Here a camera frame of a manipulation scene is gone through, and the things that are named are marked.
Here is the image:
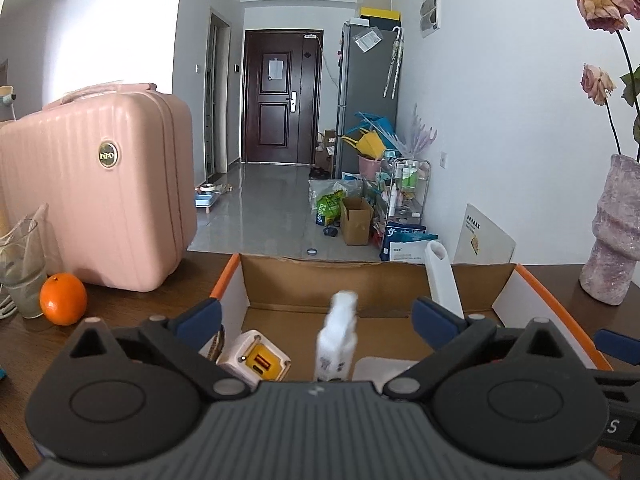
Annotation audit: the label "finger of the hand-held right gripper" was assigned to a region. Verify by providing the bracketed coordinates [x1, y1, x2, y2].
[595, 329, 640, 357]

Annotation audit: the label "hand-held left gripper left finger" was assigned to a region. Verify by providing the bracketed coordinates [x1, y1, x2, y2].
[67, 297, 261, 402]

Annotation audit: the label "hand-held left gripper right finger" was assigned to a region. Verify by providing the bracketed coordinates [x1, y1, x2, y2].
[382, 296, 576, 402]

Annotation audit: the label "white lint brush red pad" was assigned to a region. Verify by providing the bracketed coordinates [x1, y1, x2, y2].
[424, 240, 466, 321]

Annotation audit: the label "beige cube charger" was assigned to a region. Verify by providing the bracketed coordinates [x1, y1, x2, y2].
[216, 330, 292, 386]

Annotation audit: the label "white spray bottle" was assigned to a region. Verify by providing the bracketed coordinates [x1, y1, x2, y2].
[314, 291, 358, 382]

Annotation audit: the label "red cardboard box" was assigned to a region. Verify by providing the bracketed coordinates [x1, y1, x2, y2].
[200, 252, 613, 391]

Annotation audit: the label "blue and white package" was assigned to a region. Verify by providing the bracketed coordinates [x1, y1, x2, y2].
[379, 222, 440, 262]

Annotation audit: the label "white board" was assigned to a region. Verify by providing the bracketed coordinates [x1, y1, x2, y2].
[452, 203, 517, 265]

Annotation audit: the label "pale purple textured vase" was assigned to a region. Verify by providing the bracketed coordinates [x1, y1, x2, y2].
[579, 154, 640, 306]

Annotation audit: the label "blue pet bowl stand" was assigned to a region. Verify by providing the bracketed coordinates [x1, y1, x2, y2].
[194, 182, 233, 209]

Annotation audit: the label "open brown cardboard carton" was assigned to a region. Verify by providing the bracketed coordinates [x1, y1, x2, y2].
[341, 197, 375, 246]

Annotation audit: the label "orange fruit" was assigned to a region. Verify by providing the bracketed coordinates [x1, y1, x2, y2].
[39, 272, 88, 327]

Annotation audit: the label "pink suitcase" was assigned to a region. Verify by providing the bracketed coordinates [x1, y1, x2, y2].
[0, 81, 199, 293]

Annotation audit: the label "green bag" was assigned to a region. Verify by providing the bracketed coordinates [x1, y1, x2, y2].
[315, 191, 346, 226]

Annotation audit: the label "pink bucket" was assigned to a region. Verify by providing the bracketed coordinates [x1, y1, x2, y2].
[358, 155, 383, 181]

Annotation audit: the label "clear glass cup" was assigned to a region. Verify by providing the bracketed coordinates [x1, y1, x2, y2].
[0, 203, 51, 320]

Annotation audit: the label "stacked brown cartons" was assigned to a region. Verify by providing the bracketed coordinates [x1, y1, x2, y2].
[317, 130, 337, 168]

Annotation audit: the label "dark brown door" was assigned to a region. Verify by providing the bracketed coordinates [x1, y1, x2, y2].
[242, 29, 325, 165]

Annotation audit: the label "grey side door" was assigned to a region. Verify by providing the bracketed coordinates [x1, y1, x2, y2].
[207, 7, 232, 173]

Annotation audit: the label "grey refrigerator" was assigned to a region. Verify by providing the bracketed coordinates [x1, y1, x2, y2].
[335, 19, 403, 179]

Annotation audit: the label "clear folded umbrella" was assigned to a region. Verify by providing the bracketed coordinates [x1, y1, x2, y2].
[383, 26, 405, 98]

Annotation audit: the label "yellow thermos jug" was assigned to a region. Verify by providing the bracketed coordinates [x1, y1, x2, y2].
[0, 85, 18, 123]

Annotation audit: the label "clear plastic document sleeve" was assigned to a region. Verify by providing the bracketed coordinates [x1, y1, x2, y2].
[354, 27, 382, 53]

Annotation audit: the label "yellow and black box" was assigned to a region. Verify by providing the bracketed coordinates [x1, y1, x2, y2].
[360, 6, 402, 21]

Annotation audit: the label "bunch of dried pink roses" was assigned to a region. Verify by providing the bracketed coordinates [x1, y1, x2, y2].
[567, 0, 640, 161]

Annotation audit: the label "metal wire rack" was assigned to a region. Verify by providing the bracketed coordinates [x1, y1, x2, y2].
[375, 158, 431, 241]

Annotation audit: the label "white wall panel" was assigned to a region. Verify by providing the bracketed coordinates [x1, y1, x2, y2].
[419, 0, 442, 38]

